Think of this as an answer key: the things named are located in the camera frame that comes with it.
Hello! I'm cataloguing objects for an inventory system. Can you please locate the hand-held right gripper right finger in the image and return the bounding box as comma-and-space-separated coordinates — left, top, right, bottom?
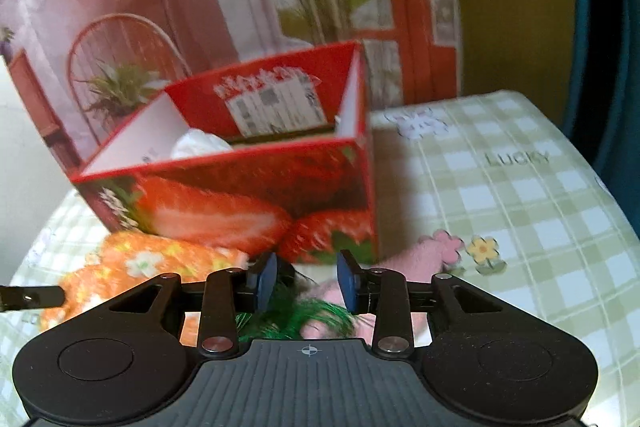
336, 249, 532, 357

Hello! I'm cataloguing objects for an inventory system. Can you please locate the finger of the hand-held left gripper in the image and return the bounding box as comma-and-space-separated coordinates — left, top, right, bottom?
0, 284, 67, 314

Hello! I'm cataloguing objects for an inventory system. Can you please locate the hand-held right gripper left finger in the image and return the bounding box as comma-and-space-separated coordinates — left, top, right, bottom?
107, 251, 296, 358

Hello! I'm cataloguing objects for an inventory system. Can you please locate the green thread spool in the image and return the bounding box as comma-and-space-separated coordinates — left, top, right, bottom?
234, 298, 352, 344

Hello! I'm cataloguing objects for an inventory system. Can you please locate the pink knitted cloth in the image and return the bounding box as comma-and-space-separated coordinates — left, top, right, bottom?
299, 241, 462, 344

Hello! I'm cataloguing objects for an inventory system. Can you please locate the red strawberry print box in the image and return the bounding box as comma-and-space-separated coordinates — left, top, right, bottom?
70, 39, 379, 265

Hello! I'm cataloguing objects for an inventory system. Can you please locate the orange floral cloth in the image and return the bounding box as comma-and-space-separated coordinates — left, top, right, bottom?
39, 232, 252, 343

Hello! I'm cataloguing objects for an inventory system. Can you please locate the white crumpled cloth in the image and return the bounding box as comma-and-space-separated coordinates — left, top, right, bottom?
170, 129, 234, 158

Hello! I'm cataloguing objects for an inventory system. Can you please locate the printed room scene backdrop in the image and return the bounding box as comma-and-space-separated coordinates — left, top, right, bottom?
0, 0, 463, 170

